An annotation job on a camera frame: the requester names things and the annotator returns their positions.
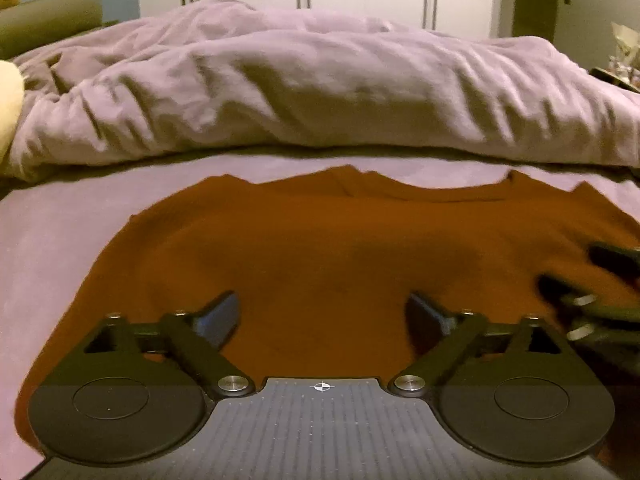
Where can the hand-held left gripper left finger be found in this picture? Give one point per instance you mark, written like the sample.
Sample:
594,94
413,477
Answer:
220,316

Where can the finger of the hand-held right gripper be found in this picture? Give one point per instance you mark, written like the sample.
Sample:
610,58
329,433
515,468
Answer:
615,257
590,305

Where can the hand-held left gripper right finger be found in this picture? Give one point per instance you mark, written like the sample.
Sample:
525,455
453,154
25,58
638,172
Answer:
425,317

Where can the brown button-up cardigan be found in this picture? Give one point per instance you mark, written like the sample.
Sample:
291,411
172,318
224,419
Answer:
320,260

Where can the wooden bedside shelf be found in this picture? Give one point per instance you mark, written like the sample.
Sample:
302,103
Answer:
615,79

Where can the lilac duvet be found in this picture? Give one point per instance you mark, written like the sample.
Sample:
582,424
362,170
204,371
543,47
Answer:
320,80

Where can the cream plush pillow with face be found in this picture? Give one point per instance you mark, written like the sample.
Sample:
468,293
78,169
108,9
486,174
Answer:
9,105

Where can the olive green headboard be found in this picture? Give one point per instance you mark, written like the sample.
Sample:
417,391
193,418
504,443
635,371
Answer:
50,22

